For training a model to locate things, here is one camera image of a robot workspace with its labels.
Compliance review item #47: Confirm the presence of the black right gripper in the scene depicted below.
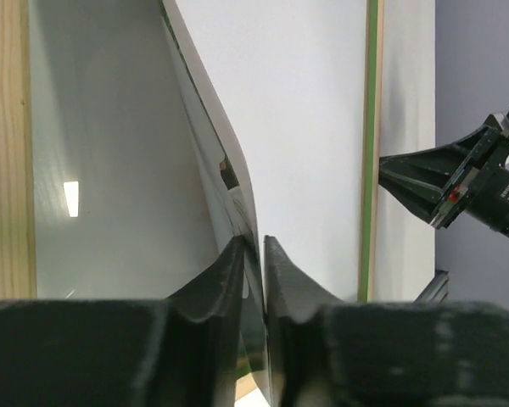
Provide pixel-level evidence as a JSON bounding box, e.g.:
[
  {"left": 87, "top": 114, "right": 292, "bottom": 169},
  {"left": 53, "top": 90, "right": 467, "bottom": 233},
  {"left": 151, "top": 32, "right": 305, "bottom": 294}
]
[{"left": 379, "top": 114, "right": 509, "bottom": 238}]

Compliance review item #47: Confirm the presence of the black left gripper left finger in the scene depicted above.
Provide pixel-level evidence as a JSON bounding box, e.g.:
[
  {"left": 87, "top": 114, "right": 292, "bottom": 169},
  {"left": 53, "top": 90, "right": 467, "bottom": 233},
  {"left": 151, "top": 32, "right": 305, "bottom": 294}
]
[{"left": 0, "top": 237, "right": 245, "bottom": 406}]

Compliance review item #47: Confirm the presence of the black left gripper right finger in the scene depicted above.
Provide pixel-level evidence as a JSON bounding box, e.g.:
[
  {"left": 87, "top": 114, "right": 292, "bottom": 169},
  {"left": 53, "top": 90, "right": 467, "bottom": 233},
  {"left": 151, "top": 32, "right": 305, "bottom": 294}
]
[{"left": 265, "top": 237, "right": 509, "bottom": 406}]

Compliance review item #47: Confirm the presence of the green wooden photo frame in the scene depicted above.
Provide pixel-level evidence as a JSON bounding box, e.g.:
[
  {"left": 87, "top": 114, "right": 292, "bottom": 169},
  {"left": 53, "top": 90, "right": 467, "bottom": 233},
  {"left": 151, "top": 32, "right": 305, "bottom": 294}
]
[{"left": 0, "top": 0, "right": 386, "bottom": 303}]

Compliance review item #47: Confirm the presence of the right aluminium side rail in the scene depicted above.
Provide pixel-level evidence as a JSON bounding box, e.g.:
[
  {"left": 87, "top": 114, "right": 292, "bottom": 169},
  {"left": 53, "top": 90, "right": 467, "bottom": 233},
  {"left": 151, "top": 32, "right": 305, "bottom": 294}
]
[{"left": 416, "top": 270, "right": 449, "bottom": 303}]

